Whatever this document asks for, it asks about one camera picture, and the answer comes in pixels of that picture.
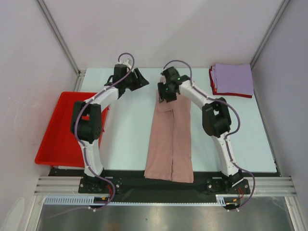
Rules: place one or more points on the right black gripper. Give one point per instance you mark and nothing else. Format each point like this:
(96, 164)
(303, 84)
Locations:
(166, 92)

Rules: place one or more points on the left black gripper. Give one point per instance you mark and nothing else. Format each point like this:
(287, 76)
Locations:
(140, 82)

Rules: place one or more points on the pink t shirt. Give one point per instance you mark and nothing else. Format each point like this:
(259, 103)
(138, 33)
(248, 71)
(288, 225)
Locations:
(170, 151)

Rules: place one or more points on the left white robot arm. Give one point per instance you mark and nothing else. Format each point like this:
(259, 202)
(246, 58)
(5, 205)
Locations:
(87, 125)

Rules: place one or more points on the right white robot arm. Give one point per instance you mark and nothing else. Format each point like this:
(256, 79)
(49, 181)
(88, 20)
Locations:
(216, 122)

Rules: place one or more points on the folded orange t shirt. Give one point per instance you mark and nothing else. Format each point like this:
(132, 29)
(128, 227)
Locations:
(213, 87)

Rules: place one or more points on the folded red t shirt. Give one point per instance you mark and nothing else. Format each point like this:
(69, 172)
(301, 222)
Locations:
(232, 94)

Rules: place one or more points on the folded lilac t shirt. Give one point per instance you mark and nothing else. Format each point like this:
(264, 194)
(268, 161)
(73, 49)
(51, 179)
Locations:
(233, 78)

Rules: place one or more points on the red plastic bin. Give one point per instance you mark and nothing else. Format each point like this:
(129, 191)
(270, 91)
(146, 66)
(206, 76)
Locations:
(59, 146)

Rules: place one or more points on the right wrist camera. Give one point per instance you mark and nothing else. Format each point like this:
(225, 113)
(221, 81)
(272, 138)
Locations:
(172, 76)

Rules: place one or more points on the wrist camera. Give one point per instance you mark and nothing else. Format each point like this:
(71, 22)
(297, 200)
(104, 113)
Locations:
(172, 76)
(120, 70)

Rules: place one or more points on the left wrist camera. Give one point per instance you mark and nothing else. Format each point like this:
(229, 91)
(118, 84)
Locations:
(120, 70)

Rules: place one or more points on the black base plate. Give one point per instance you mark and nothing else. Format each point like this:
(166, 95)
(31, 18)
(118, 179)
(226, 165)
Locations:
(131, 186)

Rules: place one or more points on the white cable duct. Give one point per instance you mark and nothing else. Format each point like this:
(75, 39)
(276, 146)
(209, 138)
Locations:
(101, 200)

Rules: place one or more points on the aluminium frame rail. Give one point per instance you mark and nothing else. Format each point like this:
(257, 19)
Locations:
(265, 186)

